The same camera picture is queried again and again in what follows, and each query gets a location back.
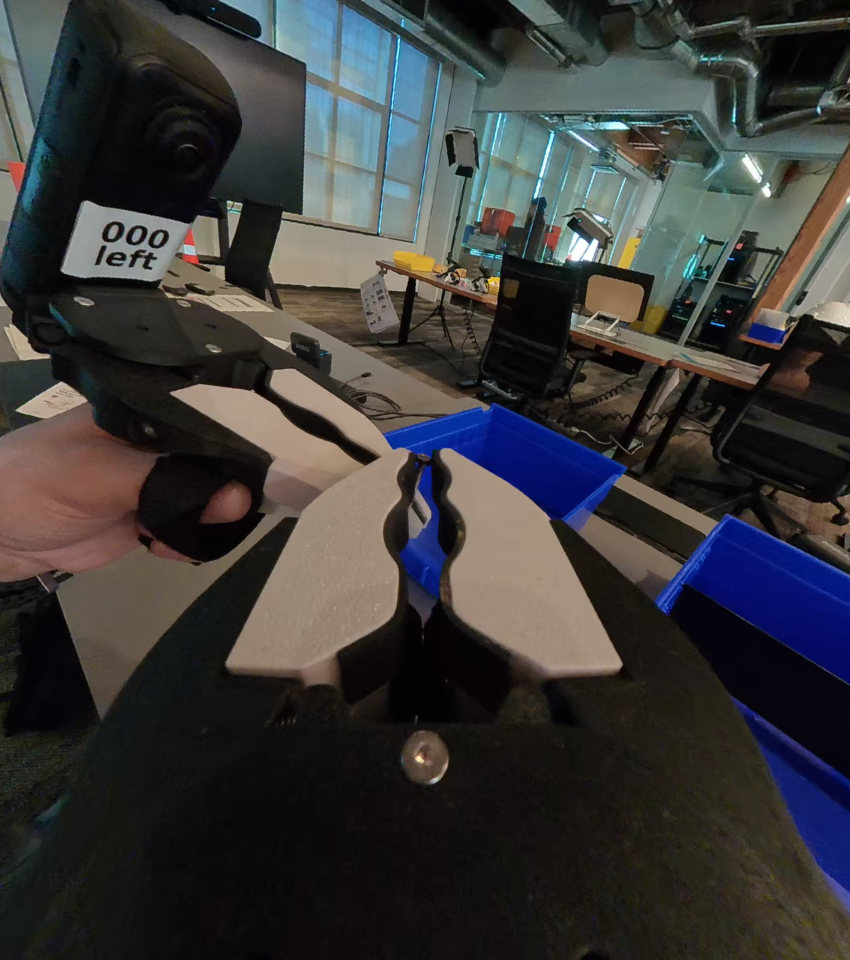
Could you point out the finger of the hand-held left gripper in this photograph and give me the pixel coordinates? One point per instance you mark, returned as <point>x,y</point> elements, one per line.
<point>244,427</point>
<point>327,409</point>

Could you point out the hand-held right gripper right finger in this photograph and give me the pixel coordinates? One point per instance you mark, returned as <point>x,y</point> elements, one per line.
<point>530,585</point>

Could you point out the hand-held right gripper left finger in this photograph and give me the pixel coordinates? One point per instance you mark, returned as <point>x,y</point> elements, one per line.
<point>320,585</point>

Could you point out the blue plastic storage bin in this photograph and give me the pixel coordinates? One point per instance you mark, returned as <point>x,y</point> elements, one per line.
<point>515,457</point>

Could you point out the blue storage bin with divider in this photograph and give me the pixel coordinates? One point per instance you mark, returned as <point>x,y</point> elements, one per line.
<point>770,562</point>

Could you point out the person's left hand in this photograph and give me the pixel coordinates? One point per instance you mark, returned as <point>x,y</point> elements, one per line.
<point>34,502</point>

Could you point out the black charger device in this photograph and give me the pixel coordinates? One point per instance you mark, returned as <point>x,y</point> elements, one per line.
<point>311,352</point>

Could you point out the white printed sign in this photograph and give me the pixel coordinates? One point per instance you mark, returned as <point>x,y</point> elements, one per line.
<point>380,302</point>

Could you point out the white paper sheet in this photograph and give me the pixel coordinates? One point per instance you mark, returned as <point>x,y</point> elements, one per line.
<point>226,301</point>
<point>49,401</point>

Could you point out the black table mat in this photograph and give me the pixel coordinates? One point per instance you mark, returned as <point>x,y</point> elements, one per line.
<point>650,517</point>

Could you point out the black video bar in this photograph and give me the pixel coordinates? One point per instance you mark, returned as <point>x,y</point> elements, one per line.
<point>222,15</point>

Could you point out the black tripod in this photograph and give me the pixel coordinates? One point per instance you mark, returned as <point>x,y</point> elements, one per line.
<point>441,319</point>

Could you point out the black monitor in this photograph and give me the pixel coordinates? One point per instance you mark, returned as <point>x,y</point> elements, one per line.
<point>267,112</point>

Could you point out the orange traffic cone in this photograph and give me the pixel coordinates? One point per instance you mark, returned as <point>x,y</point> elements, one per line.
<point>189,246</point>

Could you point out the yellow paper pad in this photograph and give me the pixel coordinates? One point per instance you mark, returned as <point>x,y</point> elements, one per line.
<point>413,262</point>

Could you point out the wooden desk with black legs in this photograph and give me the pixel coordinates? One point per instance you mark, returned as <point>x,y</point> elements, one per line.
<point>440,277</point>
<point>665,352</point>

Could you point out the black high-back chair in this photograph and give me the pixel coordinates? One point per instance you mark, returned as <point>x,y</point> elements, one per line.
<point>530,330</point>

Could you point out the orange storage box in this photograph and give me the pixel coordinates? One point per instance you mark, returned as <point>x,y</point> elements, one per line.
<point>496,221</point>

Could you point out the white tablet stand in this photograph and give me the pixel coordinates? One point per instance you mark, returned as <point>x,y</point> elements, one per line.
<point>605,321</point>

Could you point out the black studio light panel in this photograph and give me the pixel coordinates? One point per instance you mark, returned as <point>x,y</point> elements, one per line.
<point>462,150</point>
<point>590,225</point>

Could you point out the black bin divider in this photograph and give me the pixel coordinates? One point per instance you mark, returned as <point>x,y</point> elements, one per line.
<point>807,690</point>

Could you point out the black panel with tan insert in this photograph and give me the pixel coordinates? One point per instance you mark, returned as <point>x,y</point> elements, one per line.
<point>614,296</point>

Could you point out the black mesh office chair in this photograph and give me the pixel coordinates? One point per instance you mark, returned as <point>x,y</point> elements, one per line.
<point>807,420</point>

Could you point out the small blue box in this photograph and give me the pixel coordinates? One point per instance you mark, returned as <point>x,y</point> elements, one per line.
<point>766,328</point>

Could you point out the wooden pillar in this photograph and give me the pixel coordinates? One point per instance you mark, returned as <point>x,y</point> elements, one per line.
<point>830,195</point>

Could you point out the silver bent air duct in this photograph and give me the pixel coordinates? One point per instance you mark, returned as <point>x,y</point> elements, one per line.
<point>732,75</point>

